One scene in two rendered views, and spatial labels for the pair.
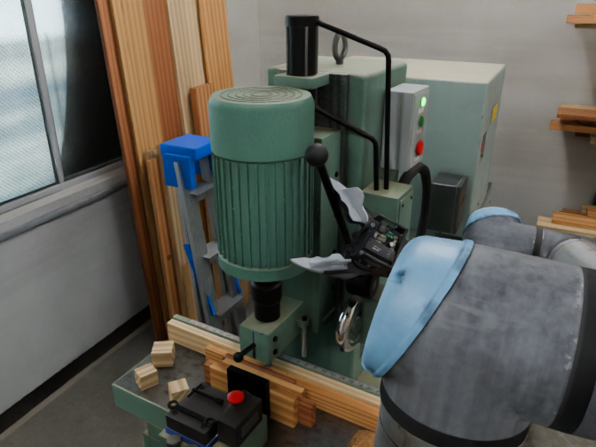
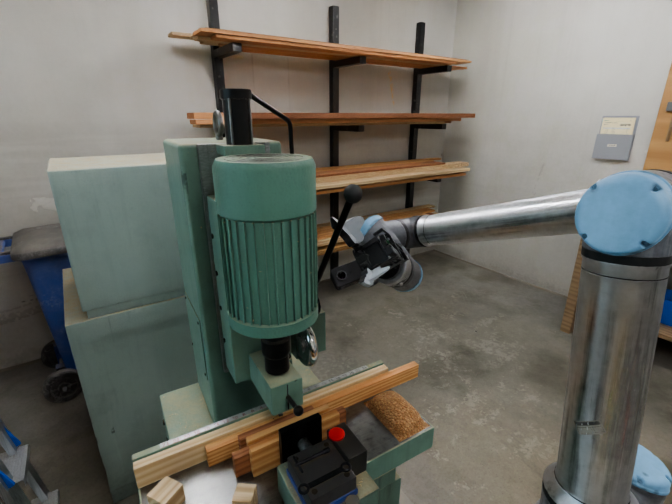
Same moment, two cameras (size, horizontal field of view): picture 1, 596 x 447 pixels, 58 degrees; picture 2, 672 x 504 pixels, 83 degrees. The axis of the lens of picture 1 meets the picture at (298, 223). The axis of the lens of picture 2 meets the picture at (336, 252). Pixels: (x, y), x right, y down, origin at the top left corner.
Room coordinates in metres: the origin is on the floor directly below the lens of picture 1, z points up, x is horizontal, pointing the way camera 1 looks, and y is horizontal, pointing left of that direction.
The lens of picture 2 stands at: (0.45, 0.59, 1.57)
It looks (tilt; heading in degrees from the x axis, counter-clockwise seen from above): 20 degrees down; 299
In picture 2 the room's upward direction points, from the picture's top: straight up
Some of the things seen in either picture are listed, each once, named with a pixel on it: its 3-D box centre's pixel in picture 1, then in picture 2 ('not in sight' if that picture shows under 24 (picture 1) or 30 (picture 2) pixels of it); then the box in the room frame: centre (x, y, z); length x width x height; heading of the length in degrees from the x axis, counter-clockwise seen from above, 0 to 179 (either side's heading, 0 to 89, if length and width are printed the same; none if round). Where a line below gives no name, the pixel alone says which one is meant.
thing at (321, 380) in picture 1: (278, 371); (281, 416); (0.90, 0.04, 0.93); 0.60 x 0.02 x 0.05; 60
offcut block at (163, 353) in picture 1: (163, 354); (166, 497); (0.97, 0.30, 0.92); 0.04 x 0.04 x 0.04; 4
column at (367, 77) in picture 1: (333, 223); (232, 281); (1.14, -0.08, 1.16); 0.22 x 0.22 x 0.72; 60
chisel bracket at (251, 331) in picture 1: (274, 330); (275, 380); (0.90, 0.05, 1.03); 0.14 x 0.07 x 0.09; 150
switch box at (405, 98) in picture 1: (404, 126); not in sight; (1.09, -0.22, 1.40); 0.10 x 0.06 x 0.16; 150
